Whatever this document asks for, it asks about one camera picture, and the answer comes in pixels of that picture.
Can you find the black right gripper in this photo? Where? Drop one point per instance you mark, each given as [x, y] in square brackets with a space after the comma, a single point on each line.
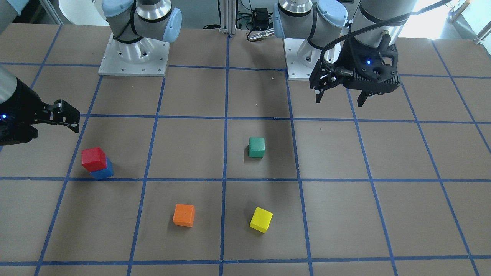
[20, 102]

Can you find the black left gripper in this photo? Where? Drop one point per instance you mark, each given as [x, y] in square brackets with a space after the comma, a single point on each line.
[350, 57]

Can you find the red wooden block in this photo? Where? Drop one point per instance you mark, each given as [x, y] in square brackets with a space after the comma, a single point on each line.
[93, 159]

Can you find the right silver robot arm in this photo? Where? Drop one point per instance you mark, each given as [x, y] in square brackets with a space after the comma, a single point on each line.
[133, 23]

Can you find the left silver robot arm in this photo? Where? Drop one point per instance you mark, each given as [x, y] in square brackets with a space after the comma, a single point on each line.
[321, 23]

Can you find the blue wooden block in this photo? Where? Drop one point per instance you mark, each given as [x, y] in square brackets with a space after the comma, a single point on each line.
[105, 172]

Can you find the green wooden block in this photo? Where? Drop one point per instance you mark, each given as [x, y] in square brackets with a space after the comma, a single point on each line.
[256, 147]

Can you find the yellow wooden block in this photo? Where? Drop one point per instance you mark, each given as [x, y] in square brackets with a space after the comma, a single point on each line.
[261, 220]

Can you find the orange wooden block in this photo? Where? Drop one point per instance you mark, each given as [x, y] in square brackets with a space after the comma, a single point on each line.
[184, 215]

